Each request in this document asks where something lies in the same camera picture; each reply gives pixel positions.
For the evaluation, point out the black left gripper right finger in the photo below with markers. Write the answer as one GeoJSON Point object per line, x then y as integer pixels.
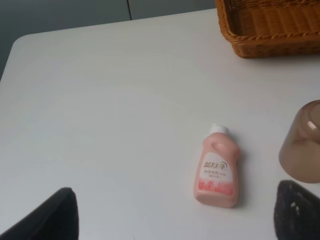
{"type": "Point", "coordinates": [296, 213]}

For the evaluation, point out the translucent brown plastic cup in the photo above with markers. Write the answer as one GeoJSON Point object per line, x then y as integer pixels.
{"type": "Point", "coordinates": [299, 155]}

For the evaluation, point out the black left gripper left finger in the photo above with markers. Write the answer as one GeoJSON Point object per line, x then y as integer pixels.
{"type": "Point", "coordinates": [57, 218]}

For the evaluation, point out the brown wicker basket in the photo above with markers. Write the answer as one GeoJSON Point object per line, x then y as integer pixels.
{"type": "Point", "coordinates": [270, 28]}

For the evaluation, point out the pink detergent bottle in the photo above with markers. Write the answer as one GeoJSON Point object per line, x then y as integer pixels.
{"type": "Point", "coordinates": [216, 181]}

